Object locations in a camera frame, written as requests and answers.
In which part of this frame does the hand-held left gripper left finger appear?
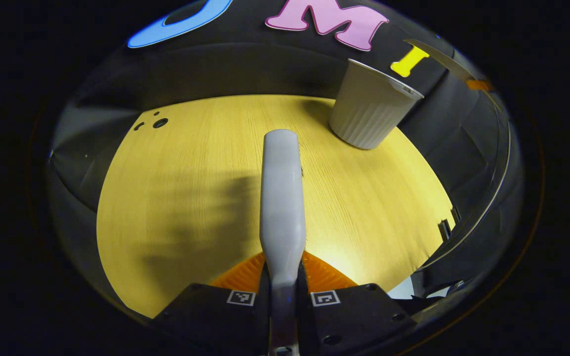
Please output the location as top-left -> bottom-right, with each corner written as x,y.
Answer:
153,252 -> 271,356

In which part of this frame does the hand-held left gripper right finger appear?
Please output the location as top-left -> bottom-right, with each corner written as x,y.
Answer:
297,251 -> 417,356

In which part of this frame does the small grey broom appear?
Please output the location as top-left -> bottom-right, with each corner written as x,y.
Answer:
259,130 -> 307,356

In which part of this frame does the white ribbed garbage bin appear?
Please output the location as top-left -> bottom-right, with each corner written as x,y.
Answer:
329,58 -> 425,150

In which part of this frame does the black backdrop cloth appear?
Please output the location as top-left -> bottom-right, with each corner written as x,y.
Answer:
47,0 -> 513,213

